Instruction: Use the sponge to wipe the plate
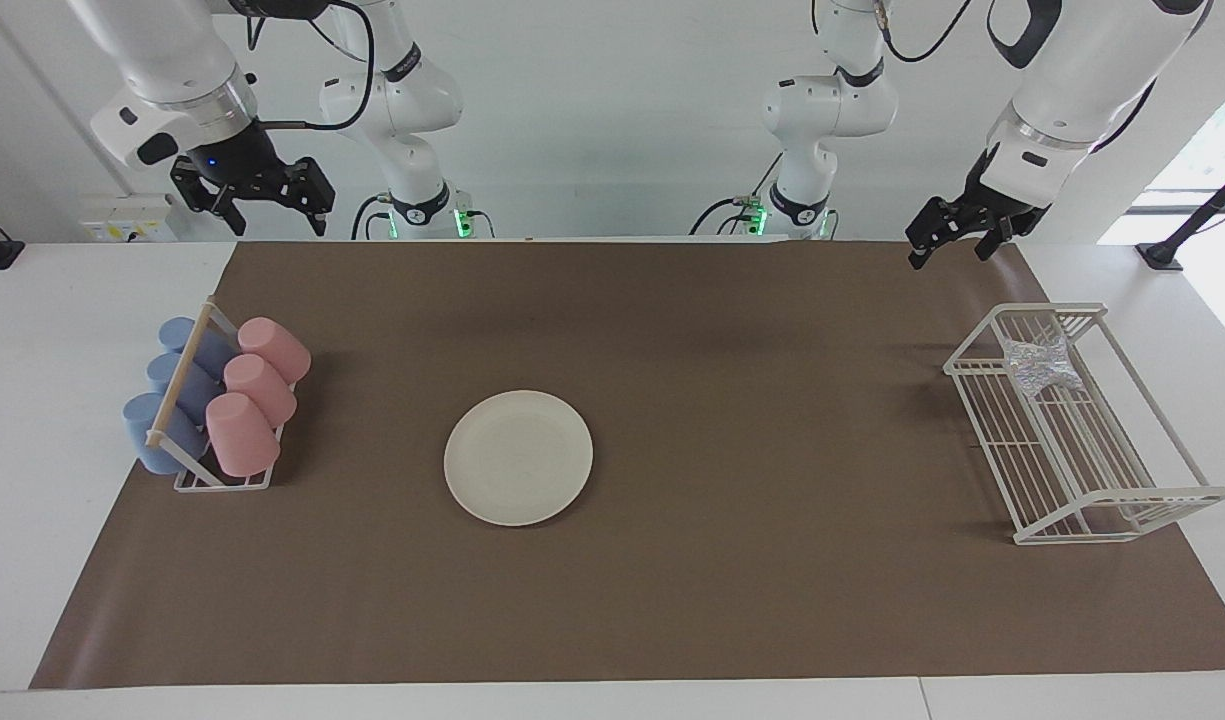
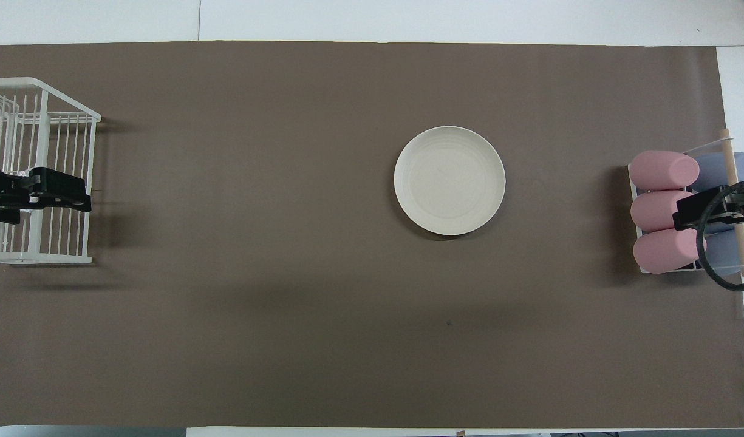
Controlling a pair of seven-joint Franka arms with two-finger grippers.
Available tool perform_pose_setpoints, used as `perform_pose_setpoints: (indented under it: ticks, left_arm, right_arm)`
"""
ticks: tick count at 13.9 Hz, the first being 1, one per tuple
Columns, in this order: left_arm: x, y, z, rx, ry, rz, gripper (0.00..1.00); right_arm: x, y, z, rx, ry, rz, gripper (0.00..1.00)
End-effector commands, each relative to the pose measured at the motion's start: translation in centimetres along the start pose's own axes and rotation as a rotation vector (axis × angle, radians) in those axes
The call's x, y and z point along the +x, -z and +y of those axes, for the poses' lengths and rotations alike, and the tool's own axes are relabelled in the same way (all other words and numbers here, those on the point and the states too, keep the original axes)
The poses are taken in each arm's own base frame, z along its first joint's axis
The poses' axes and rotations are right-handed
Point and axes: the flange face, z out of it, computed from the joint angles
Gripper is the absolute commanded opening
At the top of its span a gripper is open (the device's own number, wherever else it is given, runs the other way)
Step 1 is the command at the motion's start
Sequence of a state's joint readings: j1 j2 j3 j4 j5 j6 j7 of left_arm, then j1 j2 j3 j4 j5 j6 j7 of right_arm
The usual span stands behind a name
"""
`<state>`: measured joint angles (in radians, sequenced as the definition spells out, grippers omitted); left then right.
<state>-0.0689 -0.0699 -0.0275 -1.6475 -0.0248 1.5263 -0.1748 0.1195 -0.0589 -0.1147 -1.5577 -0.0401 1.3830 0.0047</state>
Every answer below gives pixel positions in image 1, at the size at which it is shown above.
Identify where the silver foil bag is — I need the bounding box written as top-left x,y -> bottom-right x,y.
1002,335 -> 1083,398

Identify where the cream round plate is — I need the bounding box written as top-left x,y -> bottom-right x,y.
443,389 -> 595,528

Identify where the blue plastic cup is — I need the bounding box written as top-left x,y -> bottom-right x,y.
147,352 -> 223,426
122,392 -> 211,475
158,317 -> 238,379

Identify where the pink plastic cup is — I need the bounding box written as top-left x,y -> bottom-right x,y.
205,392 -> 281,478
223,354 -> 298,428
237,317 -> 312,385

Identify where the white cup holder rack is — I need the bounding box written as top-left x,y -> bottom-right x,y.
145,297 -> 298,493

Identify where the brown table mat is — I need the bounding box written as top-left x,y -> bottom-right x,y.
29,238 -> 1225,691

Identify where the black right base cable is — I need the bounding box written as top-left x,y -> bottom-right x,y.
350,193 -> 398,241

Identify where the white wall power outlet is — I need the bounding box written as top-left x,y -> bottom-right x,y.
79,195 -> 178,244

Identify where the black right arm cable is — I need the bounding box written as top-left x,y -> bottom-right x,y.
227,0 -> 376,133

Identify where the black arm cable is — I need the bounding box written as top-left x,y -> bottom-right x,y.
872,0 -> 973,64
227,0 -> 376,133

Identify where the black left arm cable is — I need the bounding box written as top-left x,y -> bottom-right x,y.
872,0 -> 973,64

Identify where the white wire dish rack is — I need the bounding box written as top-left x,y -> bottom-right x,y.
943,303 -> 1225,546

